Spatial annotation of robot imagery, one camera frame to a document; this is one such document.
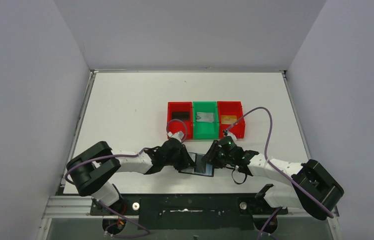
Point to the gold card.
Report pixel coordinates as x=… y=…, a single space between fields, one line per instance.
x=228 y=119

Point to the silver card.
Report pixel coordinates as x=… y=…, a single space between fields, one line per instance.
x=205 y=117

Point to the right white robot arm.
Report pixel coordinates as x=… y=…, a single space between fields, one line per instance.
x=309 y=186

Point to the black card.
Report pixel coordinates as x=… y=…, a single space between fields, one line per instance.
x=181 y=115

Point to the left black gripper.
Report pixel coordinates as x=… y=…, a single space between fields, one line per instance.
x=180 y=157

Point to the aluminium frame rail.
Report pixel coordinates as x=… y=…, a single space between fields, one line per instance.
x=77 y=207

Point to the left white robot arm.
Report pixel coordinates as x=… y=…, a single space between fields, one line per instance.
x=91 y=170

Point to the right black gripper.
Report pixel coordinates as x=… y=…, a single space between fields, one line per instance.
x=215 y=153

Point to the dark card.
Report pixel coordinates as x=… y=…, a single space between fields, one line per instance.
x=201 y=166

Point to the green bin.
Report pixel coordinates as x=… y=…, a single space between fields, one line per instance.
x=205 y=130

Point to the black leather card holder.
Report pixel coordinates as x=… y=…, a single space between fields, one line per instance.
x=190 y=170

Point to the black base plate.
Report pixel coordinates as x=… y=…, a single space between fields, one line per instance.
x=204 y=211

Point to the red bin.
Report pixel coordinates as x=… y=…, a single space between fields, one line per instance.
x=231 y=108
x=175 y=125

